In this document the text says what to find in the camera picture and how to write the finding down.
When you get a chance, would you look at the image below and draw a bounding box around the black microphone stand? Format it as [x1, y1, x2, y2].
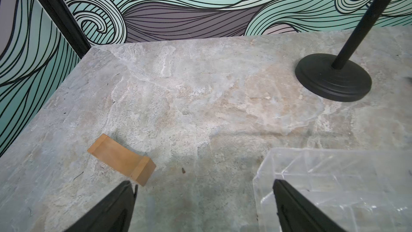
[295, 0, 391, 102]

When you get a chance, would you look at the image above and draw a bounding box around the tan wooden block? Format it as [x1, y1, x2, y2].
[88, 134, 156, 186]

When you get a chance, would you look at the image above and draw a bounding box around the black corner frame post left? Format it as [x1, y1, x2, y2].
[38, 0, 91, 58]

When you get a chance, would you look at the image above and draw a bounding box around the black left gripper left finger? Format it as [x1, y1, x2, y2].
[66, 180, 138, 232]

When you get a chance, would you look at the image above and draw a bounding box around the clear acrylic lipstick organizer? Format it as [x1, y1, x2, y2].
[253, 148, 412, 232]

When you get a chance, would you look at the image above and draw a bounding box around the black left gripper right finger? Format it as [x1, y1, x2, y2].
[273, 179, 345, 232]

